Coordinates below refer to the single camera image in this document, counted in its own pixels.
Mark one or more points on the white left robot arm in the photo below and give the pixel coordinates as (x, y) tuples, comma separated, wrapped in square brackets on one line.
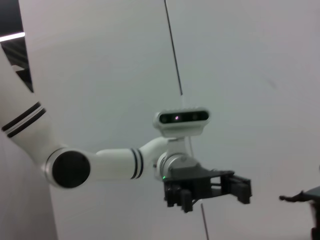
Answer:
[(112, 162)]

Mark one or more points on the dark grey pointed object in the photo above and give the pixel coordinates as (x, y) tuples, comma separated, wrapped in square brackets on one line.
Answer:
[(312, 193)]

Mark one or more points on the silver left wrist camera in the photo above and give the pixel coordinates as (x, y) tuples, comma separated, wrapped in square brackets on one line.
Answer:
[(181, 117)]

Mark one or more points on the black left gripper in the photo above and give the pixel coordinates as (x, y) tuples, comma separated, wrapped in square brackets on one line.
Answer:
[(197, 180)]

